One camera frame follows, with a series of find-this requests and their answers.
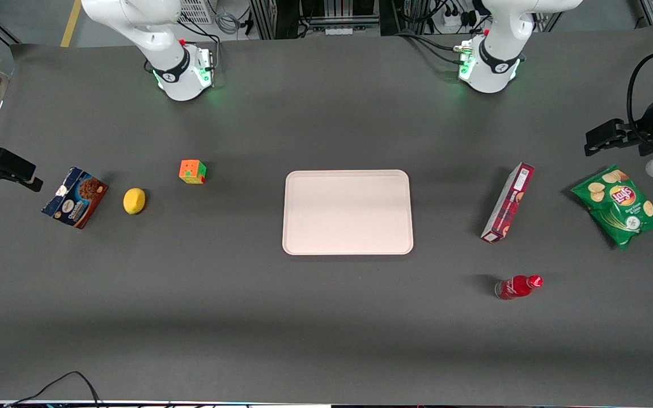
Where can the metal equipment rack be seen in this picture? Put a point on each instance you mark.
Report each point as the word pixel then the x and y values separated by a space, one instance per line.
pixel 315 14

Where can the colourful puzzle cube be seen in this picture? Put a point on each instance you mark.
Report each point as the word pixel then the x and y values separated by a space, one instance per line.
pixel 193 171

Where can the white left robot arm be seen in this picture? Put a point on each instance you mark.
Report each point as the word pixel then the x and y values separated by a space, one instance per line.
pixel 491 73

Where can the beige plastic tray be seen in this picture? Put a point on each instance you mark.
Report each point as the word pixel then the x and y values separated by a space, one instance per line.
pixel 348 212

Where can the red cookie box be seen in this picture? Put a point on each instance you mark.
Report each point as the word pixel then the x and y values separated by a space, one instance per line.
pixel 508 204

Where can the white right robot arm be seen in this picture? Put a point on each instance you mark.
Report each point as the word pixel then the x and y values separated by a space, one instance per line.
pixel 179 79

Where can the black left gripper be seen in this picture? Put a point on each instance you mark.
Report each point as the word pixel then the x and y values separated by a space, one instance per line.
pixel 641 139

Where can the blue brown cookie box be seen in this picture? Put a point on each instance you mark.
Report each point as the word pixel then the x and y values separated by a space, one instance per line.
pixel 74 198

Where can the yellow lemon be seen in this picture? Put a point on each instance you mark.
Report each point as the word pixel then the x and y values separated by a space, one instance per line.
pixel 134 201

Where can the white vented box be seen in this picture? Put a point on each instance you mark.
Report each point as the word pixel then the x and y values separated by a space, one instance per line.
pixel 196 10

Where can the green chips bag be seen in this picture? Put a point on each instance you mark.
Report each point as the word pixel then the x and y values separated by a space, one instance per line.
pixel 615 209

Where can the red soda bottle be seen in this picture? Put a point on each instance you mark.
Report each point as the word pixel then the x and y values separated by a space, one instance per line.
pixel 514 288

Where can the white power strip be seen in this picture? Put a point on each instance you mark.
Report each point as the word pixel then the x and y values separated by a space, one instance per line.
pixel 451 21

